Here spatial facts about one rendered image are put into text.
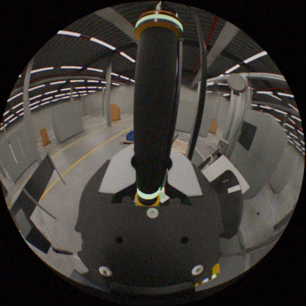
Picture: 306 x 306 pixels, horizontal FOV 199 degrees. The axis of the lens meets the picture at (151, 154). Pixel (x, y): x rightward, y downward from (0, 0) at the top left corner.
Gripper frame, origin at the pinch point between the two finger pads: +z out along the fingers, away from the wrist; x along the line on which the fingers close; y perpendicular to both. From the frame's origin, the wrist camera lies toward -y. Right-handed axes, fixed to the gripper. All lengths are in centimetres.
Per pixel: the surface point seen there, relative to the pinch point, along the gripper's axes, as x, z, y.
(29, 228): -59, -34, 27
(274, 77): 70, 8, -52
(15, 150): -629, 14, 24
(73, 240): -121, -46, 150
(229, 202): 16.1, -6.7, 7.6
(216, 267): 35, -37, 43
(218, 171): 37.5, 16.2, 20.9
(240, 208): 16.3, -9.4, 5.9
